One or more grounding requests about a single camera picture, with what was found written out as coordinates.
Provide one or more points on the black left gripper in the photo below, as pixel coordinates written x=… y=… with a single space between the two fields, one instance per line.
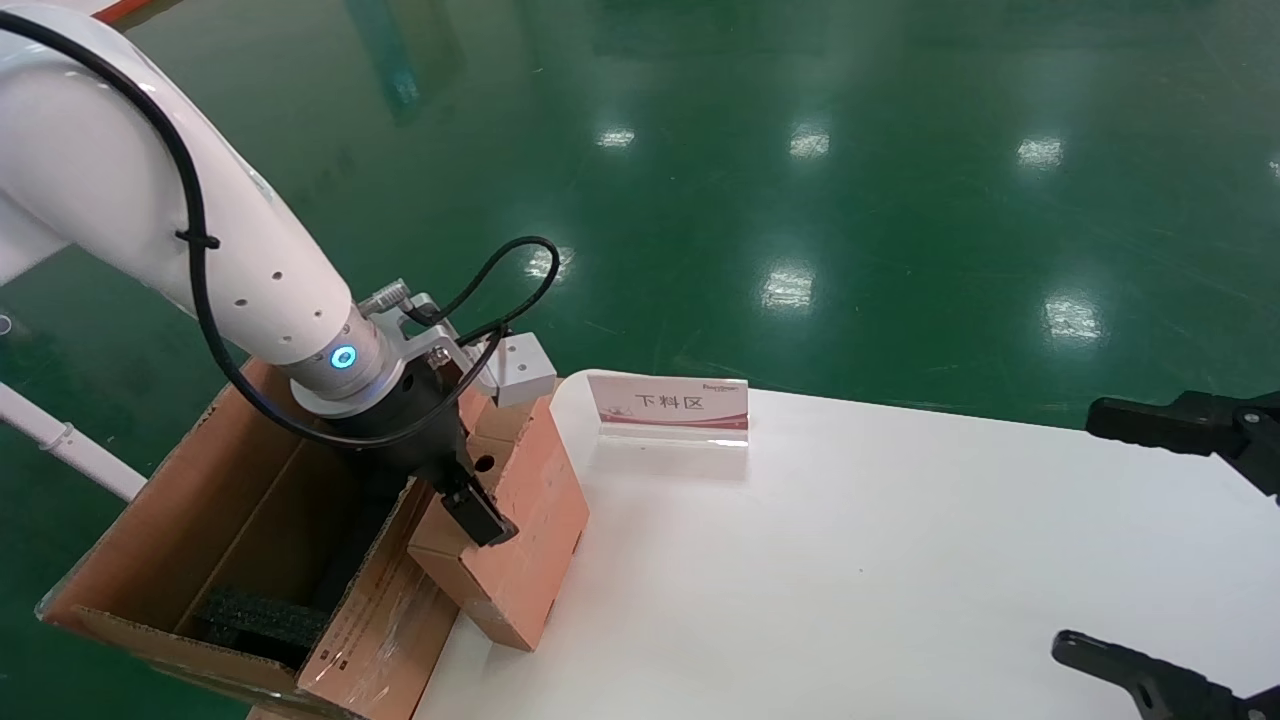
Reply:
x=410 y=430

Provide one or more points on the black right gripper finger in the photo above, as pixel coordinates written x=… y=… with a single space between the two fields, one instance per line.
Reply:
x=1200 y=425
x=1150 y=680

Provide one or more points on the small brown cardboard box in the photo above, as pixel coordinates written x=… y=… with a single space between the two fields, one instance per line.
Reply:
x=535 y=540

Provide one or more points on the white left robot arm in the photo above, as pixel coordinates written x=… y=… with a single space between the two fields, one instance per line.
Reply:
x=120 y=170

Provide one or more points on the large open cardboard box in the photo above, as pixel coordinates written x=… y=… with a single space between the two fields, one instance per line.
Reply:
x=180 y=500

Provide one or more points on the white acrylic sign placard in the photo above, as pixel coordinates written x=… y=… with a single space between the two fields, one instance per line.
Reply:
x=670 y=405

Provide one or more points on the black foam block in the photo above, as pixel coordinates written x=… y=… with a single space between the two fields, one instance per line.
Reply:
x=265 y=625

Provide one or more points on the white plastic pipe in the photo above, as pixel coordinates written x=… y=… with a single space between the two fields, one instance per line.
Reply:
x=60 y=440

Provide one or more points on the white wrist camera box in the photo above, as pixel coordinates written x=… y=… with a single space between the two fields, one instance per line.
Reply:
x=525 y=370

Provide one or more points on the silver camera bracket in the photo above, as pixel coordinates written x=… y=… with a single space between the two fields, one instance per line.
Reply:
x=420 y=335

